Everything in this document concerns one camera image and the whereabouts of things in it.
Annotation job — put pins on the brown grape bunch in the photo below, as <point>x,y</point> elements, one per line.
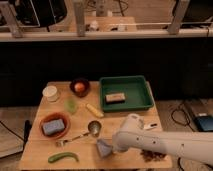
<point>150,156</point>

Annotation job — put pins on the green leaf toy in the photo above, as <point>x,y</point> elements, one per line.
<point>70,105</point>

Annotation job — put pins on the white handled brush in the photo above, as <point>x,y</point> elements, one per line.
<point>150,126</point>

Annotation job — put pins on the green pepper toy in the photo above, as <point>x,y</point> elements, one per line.
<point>58,156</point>

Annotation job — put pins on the yellow corn toy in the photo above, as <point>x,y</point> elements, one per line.
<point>94,111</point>

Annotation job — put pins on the black handle left of table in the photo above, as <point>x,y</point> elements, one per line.
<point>27,128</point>

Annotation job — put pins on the blue sponge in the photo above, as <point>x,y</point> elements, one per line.
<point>53,126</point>

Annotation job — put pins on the white cup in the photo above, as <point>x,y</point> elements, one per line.
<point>51,93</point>

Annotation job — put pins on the green plastic tray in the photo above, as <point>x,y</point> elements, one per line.
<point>135,89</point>

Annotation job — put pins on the metal measuring scoop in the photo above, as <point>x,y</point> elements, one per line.
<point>93,129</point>

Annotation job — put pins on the grey towel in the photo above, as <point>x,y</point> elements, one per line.
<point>104,149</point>

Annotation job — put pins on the tan sponge block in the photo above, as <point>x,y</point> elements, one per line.
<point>115,98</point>

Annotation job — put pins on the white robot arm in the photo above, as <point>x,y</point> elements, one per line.
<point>196,146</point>

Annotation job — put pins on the dark bowl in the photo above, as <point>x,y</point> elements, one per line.
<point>85,82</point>

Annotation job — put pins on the orange egg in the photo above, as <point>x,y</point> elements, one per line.
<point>79,87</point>

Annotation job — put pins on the orange bowl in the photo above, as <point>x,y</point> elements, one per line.
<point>55,116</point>

